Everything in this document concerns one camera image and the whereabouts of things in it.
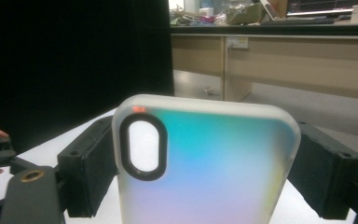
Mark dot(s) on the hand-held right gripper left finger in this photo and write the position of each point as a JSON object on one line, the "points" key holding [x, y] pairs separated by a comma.
{"points": [[84, 168]]}

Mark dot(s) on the black keyboard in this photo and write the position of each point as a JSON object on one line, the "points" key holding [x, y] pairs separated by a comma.
{"points": [[298, 21]]}

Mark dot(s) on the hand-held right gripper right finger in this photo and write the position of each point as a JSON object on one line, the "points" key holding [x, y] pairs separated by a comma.
{"points": [[323, 171]]}

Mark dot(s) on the open laptop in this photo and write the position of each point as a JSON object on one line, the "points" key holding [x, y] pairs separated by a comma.
{"points": [[270, 9]]}

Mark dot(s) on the pile of desk clutter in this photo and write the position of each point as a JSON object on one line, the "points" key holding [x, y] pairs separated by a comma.
{"points": [[192, 18]]}

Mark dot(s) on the iridescent phone case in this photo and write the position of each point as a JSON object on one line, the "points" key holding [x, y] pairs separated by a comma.
{"points": [[214, 171]]}

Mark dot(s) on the computer monitor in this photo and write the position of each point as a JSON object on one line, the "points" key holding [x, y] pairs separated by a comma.
{"points": [[323, 5]]}

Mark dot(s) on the olive green bag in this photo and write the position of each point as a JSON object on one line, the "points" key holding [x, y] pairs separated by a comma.
{"points": [[245, 14]]}

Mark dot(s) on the beige wooden desk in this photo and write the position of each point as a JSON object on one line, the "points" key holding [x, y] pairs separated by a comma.
{"points": [[292, 62]]}

